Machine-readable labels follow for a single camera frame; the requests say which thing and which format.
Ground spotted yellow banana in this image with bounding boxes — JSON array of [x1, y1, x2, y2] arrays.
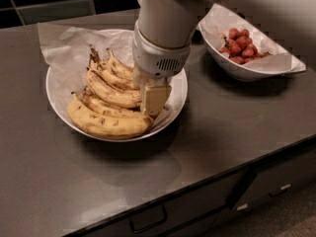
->
[[86, 70, 141, 109]]

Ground white banana bowl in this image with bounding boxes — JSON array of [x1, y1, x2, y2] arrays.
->
[[45, 28, 189, 143]]

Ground back spotted banana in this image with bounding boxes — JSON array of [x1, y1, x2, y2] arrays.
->
[[107, 48, 134, 80]]

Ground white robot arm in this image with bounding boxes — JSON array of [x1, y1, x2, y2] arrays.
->
[[133, 0, 316, 78]]

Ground front large yellow banana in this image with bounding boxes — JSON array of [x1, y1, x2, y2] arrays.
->
[[66, 93, 152, 138]]

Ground paper in strawberry bowl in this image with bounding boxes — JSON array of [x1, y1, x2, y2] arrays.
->
[[198, 3, 308, 74]]

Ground left drawer handle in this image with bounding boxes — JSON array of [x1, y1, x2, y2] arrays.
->
[[129, 205, 168, 234]]

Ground white paper under bananas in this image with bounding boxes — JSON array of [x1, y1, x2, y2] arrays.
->
[[39, 24, 174, 139]]

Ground drawer handle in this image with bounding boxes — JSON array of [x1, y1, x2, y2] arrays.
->
[[129, 205, 168, 234], [269, 184, 292, 198]]

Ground white bowl with strawberries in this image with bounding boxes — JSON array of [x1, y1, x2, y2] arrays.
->
[[197, 3, 308, 83]]

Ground red strawberries pile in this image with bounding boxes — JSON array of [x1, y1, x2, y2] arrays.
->
[[218, 28, 271, 65]]

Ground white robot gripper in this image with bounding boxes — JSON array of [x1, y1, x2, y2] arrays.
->
[[132, 23, 191, 117]]

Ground right drawer handle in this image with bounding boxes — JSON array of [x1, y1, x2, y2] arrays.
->
[[269, 184, 292, 198]]

